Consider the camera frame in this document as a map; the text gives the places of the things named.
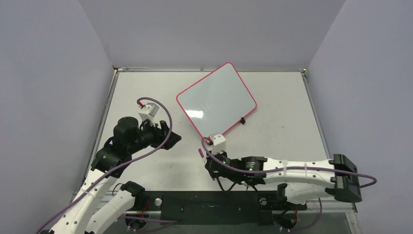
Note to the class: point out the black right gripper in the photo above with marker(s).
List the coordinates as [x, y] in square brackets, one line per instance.
[214, 165]

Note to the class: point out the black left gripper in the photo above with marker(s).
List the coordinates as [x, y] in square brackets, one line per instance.
[159, 133]

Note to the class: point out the pink marker pen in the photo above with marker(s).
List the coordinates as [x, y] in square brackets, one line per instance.
[201, 153]

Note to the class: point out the pink-framed whiteboard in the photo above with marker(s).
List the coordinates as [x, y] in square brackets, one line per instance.
[216, 103]

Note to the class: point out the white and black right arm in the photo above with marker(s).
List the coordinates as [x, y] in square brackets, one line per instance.
[297, 181]

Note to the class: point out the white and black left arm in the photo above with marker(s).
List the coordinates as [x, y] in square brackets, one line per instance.
[129, 137]

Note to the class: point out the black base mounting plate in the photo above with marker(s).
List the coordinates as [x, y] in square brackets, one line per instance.
[211, 208]

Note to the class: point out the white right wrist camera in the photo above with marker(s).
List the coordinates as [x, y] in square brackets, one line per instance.
[218, 144]

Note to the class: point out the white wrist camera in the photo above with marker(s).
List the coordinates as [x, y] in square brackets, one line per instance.
[148, 111]
[218, 144]

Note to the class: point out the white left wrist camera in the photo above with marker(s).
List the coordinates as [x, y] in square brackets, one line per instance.
[148, 111]

